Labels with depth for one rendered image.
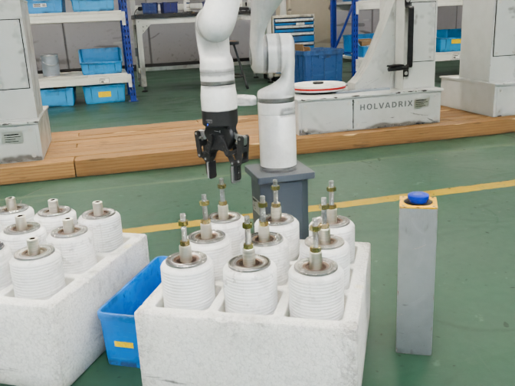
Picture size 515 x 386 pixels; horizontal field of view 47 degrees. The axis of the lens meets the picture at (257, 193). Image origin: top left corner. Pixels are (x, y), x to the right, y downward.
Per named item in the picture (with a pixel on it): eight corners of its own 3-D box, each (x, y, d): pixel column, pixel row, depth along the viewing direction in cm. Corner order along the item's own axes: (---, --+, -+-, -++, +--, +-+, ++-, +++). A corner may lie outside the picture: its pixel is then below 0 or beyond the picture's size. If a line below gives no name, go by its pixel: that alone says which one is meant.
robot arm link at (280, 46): (291, 31, 145) (293, 102, 150) (253, 34, 144) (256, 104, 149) (296, 32, 136) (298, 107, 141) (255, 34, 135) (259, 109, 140)
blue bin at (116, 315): (161, 299, 148) (157, 255, 145) (202, 302, 145) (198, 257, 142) (100, 365, 121) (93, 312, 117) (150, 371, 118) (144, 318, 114)
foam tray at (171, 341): (208, 302, 145) (203, 234, 140) (369, 315, 136) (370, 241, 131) (143, 400, 109) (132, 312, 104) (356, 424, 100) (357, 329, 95)
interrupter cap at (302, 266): (333, 279, 97) (333, 276, 97) (289, 276, 99) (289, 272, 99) (341, 262, 104) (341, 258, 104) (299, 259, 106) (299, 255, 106)
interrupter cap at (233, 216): (203, 224, 126) (202, 221, 126) (210, 213, 134) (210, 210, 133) (237, 224, 125) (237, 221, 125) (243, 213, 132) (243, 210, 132)
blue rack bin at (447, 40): (415, 50, 646) (416, 31, 640) (447, 48, 653) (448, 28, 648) (439, 52, 599) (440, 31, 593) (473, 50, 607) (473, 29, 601)
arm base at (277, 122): (256, 166, 153) (253, 99, 148) (290, 162, 155) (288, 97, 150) (266, 175, 144) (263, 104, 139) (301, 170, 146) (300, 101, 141)
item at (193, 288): (219, 359, 108) (213, 269, 103) (167, 364, 107) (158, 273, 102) (218, 333, 117) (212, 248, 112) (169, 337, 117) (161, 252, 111)
